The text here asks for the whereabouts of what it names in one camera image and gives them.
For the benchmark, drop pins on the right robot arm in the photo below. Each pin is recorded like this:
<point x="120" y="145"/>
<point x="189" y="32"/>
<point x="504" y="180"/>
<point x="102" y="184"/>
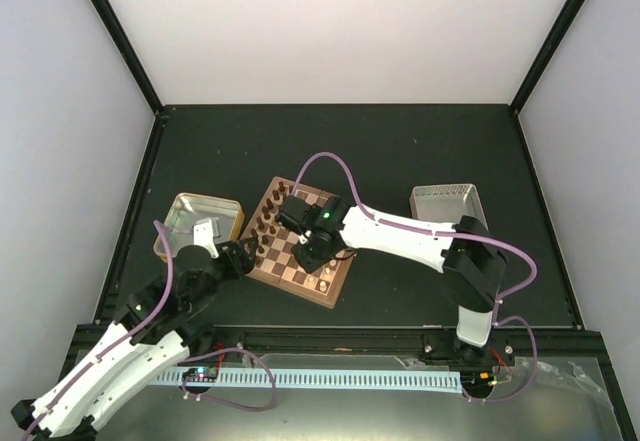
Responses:
<point x="463" y="251"/>

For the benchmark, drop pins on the left metal tray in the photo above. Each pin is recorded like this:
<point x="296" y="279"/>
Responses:
<point x="188" y="208"/>

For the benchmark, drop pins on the right metal tray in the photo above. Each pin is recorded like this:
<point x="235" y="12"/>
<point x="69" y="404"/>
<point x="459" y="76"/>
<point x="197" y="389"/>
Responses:
<point x="447" y="203"/>

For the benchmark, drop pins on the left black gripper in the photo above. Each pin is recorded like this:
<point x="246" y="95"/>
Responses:
<point x="246" y="263"/>

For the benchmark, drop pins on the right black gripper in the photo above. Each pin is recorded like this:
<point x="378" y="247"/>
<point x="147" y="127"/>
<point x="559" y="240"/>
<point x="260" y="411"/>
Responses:
<point x="309" y="263"/>

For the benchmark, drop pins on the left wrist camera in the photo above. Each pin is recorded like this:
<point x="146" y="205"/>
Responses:
<point x="205" y="233"/>

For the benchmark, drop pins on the white slotted cable duct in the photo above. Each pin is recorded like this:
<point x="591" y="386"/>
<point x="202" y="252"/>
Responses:
<point x="325" y="379"/>

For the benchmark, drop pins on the metal tray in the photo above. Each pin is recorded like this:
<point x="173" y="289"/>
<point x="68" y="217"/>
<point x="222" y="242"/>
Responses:
<point x="447" y="203"/>
<point x="188" y="208"/>

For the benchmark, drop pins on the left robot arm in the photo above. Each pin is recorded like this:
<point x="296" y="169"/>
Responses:
<point x="156" y="328"/>

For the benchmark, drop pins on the black mounting rail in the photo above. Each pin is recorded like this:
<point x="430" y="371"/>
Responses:
<point x="438" y="346"/>

